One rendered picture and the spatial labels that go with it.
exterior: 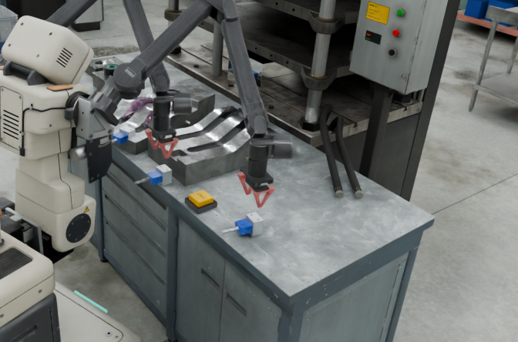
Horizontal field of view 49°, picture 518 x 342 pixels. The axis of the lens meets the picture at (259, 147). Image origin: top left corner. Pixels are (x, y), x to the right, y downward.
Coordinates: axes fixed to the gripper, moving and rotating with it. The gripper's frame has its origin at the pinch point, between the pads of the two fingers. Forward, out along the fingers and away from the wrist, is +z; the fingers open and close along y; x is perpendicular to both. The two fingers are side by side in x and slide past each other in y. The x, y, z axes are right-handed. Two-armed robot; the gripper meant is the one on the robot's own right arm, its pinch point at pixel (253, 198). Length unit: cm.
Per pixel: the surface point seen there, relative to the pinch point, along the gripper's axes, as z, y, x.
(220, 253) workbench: 24.9, 8.0, 6.4
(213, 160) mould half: 5.1, 34.7, -2.3
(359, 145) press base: 27, 60, -94
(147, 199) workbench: 31, 57, 15
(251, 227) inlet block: 9.3, -2.1, 1.2
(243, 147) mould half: 3.4, 37.3, -15.8
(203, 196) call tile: 8.8, 19.0, 8.1
